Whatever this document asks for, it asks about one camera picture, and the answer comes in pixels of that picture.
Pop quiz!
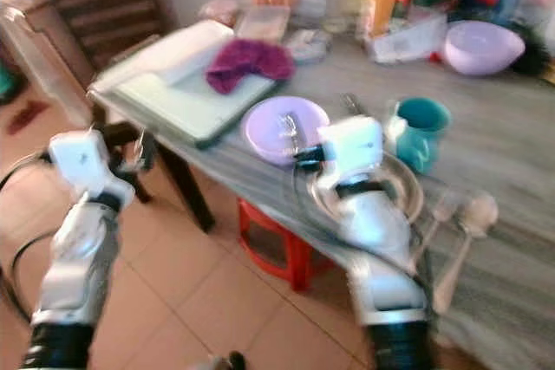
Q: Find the teal ceramic mug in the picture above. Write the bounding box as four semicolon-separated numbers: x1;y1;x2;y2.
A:
388;96;453;175

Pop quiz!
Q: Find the lavender plastic bowl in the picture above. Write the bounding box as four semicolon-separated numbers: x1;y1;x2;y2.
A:
241;95;331;167
441;20;528;77

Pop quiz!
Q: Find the pale green tray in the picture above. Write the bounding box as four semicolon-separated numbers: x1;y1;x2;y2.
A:
88;41;284;148

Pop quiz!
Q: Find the magenta towel cloth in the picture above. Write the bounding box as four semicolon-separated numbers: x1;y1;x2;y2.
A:
205;38;297;96

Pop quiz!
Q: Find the grey crumpled cloth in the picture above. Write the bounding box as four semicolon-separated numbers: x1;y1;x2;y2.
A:
281;29;331;65

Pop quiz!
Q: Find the red plastic stool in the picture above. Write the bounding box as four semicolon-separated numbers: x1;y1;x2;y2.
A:
235;198;314;294

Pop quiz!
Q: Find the stainless steel plate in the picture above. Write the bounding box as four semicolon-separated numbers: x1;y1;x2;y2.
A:
310;152;428;225

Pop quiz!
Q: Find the white rectangular dish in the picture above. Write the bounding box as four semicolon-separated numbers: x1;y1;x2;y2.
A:
90;20;236;93

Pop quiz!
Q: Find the clear plastic food container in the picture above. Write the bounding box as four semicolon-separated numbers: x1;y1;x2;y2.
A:
233;5;290;42

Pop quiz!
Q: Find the small pink lidded container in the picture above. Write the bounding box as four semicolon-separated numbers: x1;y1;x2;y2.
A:
197;0;238;27

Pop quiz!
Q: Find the steel fork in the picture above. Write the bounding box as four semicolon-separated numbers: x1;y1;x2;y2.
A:
410;191;462;274

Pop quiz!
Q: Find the white paper with QR code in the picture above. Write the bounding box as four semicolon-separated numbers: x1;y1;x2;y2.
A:
368;12;448;64

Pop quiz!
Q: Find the steel spoon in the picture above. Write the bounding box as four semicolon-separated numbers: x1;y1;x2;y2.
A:
431;193;500;316

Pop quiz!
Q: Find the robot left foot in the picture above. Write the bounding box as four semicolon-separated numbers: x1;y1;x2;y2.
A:
206;350;249;370

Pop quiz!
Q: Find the black cloth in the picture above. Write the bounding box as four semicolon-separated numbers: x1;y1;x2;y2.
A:
517;25;554;77

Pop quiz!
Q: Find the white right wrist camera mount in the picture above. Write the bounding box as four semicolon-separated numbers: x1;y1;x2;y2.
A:
317;114;386;183

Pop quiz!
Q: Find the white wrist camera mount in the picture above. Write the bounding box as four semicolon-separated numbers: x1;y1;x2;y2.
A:
47;129;132;207
317;114;386;183

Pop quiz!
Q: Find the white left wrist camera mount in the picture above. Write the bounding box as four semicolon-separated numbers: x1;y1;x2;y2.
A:
47;129;132;207

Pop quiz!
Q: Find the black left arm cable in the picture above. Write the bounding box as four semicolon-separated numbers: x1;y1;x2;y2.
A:
0;152;66;328

